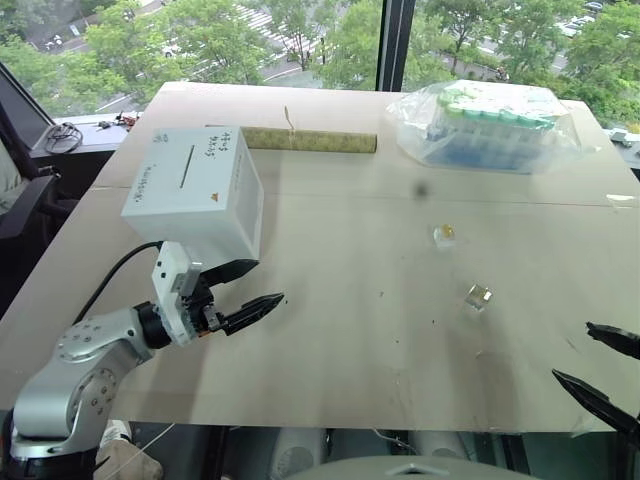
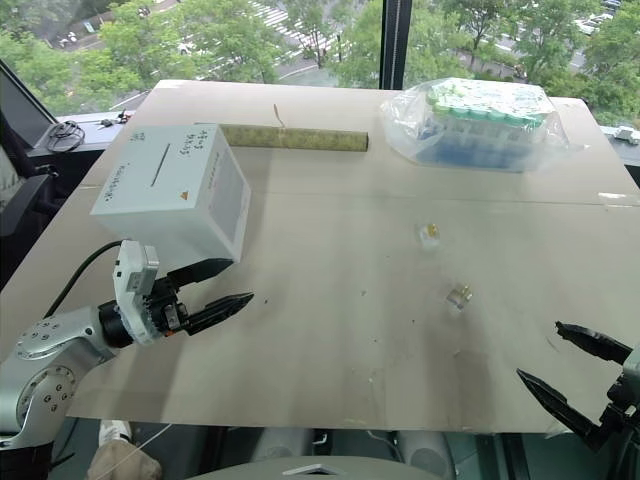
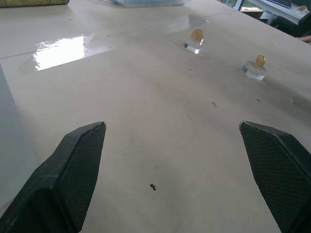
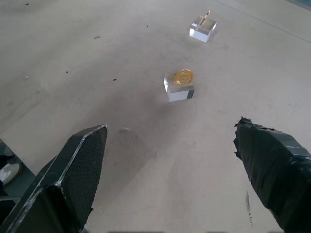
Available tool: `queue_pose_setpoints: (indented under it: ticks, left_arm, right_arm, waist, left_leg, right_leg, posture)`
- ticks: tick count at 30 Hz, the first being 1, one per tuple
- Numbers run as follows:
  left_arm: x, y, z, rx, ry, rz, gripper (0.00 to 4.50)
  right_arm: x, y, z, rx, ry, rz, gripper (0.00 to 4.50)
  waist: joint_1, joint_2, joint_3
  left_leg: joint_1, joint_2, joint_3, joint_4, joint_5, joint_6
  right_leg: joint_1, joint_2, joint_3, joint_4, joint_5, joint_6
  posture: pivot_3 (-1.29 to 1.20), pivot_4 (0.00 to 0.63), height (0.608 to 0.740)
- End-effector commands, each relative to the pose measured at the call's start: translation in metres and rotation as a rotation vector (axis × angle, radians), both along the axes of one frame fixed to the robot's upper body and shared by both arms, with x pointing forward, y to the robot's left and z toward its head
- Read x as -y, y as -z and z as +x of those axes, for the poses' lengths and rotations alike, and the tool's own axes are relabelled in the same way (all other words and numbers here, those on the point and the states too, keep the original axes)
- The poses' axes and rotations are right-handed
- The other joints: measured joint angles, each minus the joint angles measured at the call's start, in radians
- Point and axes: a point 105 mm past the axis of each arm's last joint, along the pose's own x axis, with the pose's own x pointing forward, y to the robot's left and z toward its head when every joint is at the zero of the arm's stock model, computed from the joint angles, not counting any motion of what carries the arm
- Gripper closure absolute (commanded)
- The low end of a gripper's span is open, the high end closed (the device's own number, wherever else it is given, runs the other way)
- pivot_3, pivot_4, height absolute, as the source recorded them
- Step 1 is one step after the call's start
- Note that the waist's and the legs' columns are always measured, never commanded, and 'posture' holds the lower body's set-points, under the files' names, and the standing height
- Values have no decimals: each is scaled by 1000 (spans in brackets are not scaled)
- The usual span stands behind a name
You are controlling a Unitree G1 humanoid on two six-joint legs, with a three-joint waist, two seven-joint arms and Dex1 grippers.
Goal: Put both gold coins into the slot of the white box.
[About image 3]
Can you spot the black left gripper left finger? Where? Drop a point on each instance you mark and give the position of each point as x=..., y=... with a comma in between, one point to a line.
x=63, y=179

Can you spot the white desk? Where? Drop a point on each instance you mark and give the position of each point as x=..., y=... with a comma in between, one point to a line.
x=274, y=7

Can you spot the gold coin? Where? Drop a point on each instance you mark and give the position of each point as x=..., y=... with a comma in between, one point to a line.
x=197, y=35
x=260, y=61

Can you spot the black chair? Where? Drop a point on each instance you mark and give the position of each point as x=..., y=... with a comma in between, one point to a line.
x=289, y=25

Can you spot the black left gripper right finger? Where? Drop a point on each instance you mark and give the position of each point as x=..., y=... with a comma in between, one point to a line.
x=279, y=174

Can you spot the clear blue plastic tray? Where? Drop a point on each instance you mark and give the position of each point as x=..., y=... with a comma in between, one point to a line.
x=145, y=2

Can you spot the clear acrylic stand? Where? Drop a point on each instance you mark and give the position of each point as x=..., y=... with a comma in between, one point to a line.
x=194, y=47
x=253, y=71

